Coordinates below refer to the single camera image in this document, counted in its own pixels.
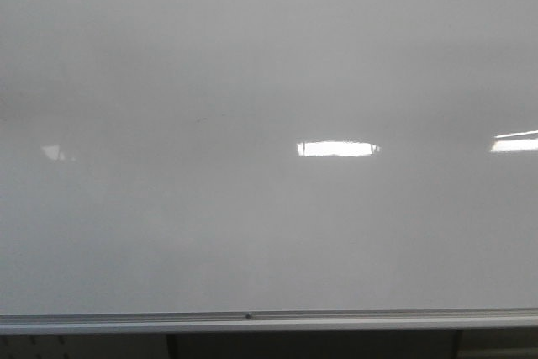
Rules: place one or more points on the grey aluminium marker tray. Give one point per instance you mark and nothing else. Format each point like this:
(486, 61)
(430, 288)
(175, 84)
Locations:
(267, 321)

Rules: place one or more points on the white whiteboard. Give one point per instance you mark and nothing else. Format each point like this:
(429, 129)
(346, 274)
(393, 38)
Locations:
(189, 156)

